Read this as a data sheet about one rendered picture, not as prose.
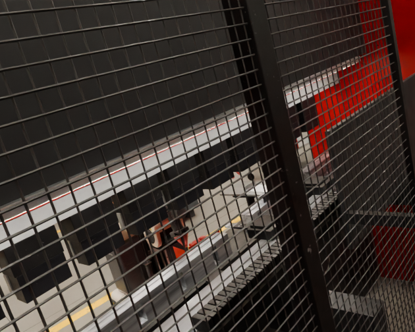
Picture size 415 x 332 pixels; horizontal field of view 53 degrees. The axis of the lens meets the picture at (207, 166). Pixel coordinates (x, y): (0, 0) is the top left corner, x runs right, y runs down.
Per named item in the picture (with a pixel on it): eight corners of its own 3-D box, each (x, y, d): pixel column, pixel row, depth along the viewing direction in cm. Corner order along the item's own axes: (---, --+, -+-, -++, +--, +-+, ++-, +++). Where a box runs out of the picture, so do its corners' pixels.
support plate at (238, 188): (240, 182, 231) (239, 181, 230) (280, 182, 213) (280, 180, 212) (219, 195, 218) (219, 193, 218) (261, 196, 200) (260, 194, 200)
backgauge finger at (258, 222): (236, 222, 179) (233, 211, 178) (288, 226, 161) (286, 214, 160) (219, 234, 171) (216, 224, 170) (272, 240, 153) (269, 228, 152)
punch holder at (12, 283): (59, 271, 128) (40, 222, 124) (74, 275, 122) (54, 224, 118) (12, 298, 118) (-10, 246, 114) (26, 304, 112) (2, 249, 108)
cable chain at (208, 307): (279, 249, 142) (276, 239, 141) (294, 251, 137) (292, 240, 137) (194, 329, 111) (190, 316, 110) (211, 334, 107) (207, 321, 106)
